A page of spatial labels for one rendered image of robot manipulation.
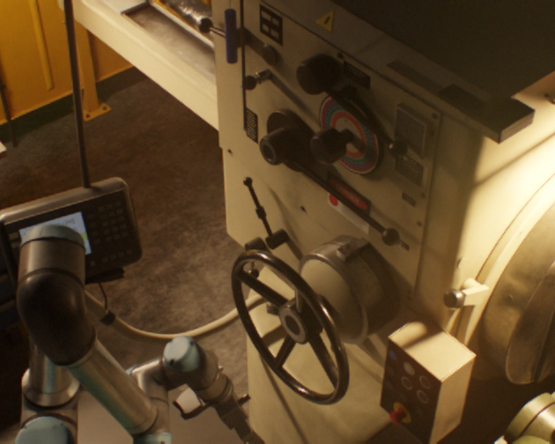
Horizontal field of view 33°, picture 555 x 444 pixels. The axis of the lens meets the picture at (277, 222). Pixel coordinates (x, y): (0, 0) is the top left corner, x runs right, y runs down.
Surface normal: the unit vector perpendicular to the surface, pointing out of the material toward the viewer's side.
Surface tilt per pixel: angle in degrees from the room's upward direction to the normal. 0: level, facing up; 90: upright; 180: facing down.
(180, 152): 0
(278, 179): 90
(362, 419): 0
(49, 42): 90
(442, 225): 90
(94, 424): 0
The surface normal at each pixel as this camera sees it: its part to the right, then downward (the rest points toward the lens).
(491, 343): -0.76, 0.52
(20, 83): 0.65, 0.53
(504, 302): -0.72, 0.16
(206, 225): 0.00, -0.73
